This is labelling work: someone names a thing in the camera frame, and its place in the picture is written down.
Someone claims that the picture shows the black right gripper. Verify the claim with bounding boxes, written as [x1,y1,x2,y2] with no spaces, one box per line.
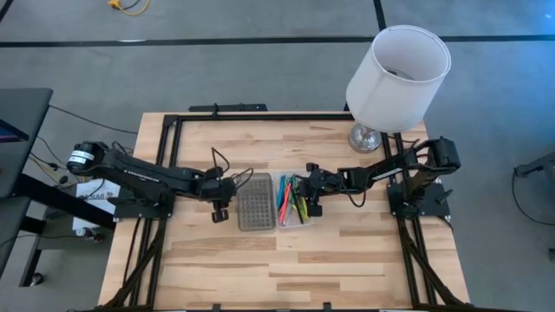
[297,171,344,205]

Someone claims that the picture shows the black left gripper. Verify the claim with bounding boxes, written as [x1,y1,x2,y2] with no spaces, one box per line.
[202,176,239,200]

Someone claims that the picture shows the green-handled scissors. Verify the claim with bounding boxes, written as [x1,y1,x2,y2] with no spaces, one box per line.
[285,174,304,205]

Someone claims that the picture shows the teal multicolour ballpoint pen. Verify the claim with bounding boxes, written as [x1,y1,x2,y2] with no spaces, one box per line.
[277,174,288,210]

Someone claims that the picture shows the pink pencil with blue end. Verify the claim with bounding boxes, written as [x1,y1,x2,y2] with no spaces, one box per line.
[279,181,295,225]

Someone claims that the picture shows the grey translucent box lid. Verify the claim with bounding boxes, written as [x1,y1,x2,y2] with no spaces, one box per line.
[236,172,278,232]

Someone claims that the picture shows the white shallow tray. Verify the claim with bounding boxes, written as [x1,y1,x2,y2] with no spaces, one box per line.
[271,170,314,230]

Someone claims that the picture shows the white labelled box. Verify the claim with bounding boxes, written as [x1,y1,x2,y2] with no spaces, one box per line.
[71,179,122,231]

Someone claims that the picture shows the white-shade silver table lamp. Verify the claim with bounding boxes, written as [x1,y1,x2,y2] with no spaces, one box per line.
[345,24,453,154]

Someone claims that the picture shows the black desk leg beam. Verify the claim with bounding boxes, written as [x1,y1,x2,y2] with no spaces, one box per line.
[12,172,118,231]

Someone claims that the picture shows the dark grey desk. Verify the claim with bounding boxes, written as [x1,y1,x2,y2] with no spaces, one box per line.
[0,88,55,278]

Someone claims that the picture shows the lit screen on desk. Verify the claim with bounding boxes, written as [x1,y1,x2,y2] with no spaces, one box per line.
[0,118,30,145]

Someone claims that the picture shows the black stand foot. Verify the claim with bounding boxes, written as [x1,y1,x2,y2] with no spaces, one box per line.
[513,150,555,188]

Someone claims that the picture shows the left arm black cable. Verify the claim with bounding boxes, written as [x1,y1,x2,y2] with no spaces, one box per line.
[210,146,255,192]

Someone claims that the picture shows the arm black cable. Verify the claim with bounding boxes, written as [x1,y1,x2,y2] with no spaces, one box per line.
[210,146,255,192]
[346,190,368,209]

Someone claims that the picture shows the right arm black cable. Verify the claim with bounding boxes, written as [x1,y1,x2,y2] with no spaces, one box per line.
[346,190,368,209]

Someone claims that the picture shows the black aluminium table frame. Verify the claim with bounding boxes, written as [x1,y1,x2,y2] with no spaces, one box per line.
[98,112,472,312]

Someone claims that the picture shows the black bracket bar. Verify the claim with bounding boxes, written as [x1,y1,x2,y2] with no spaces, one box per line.
[187,102,269,114]

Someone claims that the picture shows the yellow floor cable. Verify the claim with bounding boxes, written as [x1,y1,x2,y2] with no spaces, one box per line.
[107,0,151,17]

